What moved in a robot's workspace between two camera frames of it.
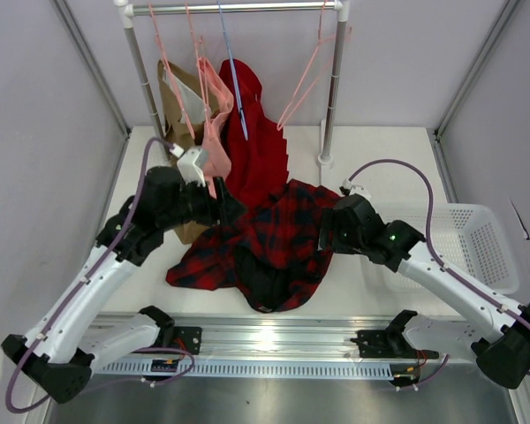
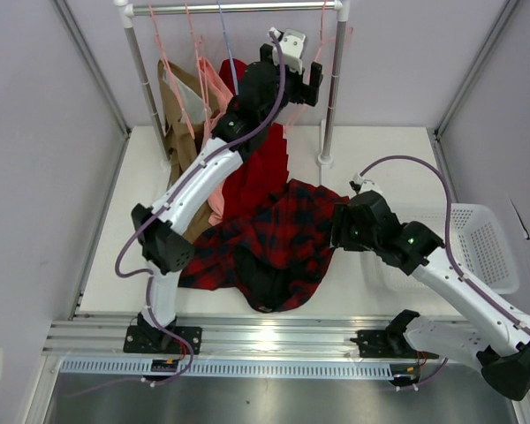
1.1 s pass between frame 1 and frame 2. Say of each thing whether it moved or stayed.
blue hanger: stayed
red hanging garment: stayed
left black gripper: moved
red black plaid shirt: stayed
